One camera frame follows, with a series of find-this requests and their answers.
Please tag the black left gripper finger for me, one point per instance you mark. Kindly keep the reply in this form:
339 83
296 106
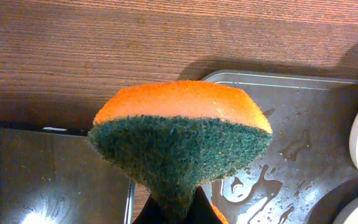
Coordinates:
200 212

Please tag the orange green scrub sponge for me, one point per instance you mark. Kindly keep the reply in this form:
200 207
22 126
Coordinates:
174 137

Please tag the brown plastic serving tray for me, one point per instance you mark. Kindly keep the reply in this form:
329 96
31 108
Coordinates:
307 174

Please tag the small black tray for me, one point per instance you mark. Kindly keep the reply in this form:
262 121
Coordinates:
56 178

